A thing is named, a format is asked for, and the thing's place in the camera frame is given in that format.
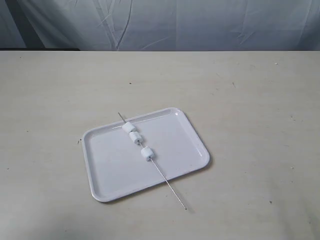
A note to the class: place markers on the white marshmallow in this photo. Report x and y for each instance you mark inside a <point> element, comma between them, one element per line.
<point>128,127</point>
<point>147,153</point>
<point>135,137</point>

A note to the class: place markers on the thin metal skewer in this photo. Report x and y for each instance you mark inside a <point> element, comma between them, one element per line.
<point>142,145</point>

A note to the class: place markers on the white marshmallow top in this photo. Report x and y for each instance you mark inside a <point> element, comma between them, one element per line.
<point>128,127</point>

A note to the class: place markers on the white marshmallow bottom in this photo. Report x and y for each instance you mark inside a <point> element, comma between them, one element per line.
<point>147,153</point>

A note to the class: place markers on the white plastic tray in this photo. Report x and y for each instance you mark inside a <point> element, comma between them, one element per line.
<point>116,167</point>

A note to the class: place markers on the white backdrop curtain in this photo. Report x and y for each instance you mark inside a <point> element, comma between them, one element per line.
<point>160,25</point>

